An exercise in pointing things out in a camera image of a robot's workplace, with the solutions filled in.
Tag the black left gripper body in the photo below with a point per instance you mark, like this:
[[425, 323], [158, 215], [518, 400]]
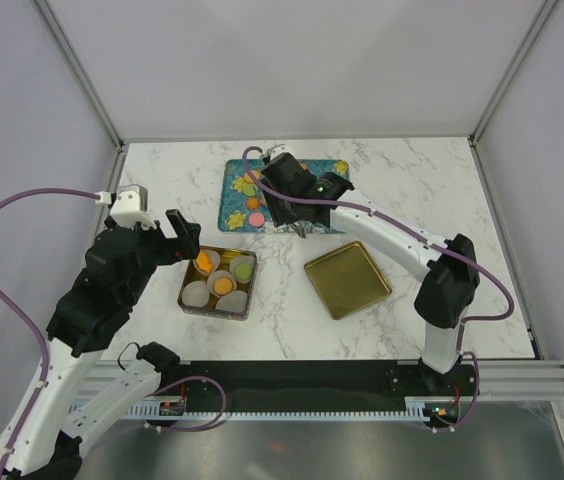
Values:
[[158, 250]]

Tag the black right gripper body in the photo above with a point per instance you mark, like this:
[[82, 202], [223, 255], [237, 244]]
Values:
[[281, 211]]

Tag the orange fish cookie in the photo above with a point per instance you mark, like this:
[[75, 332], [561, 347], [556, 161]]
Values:
[[204, 263]]

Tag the orange round cookie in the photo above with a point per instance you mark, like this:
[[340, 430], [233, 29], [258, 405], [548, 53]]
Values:
[[250, 177], [223, 286]]

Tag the green cookie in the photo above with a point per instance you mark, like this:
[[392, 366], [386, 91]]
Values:
[[243, 271], [250, 190]]

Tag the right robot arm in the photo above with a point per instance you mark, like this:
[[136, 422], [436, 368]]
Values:
[[296, 197]]

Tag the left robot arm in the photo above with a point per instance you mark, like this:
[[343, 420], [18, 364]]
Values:
[[47, 440]]

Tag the pink cookie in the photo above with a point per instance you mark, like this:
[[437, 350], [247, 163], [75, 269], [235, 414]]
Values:
[[257, 219]]

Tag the orange flower cookie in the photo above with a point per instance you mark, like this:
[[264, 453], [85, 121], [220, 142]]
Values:
[[252, 203]]

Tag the white paper cup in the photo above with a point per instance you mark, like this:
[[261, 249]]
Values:
[[234, 302], [214, 276], [216, 257], [195, 294], [238, 260]]

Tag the teal floral tray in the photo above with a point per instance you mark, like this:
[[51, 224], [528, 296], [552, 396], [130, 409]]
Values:
[[233, 214]]

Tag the square cookie tin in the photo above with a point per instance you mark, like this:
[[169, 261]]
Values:
[[192, 274]]

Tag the gold tin lid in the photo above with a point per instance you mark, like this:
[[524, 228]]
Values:
[[347, 280]]

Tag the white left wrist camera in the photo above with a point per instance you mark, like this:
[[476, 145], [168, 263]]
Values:
[[128, 206]]

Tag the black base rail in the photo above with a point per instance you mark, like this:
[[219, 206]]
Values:
[[316, 386]]

